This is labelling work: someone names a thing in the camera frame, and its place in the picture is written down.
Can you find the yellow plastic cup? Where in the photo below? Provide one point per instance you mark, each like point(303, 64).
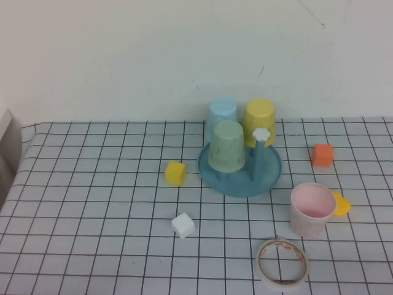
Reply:
point(259, 113)

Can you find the yellow rubber duck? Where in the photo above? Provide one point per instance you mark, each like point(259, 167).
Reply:
point(342, 207)

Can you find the white foam cube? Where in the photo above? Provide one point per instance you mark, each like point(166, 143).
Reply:
point(183, 225)

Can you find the blue cup stand with pegs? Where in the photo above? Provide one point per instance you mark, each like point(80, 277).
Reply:
point(239, 186)

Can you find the orange foam cube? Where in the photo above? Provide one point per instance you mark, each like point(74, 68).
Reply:
point(322, 155)

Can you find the pale pink plastic cup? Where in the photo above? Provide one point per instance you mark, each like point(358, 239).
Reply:
point(307, 224)

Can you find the light blue plastic cup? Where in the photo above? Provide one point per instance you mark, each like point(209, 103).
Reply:
point(222, 110)

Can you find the white tape roll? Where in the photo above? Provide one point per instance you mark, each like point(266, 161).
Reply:
point(288, 286)

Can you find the white panel edge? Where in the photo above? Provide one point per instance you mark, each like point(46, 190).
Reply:
point(4, 123)

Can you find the yellow foam cube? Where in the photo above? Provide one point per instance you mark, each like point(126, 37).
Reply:
point(175, 173)

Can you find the pale green plastic cup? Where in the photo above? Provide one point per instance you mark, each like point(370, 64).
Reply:
point(227, 147)

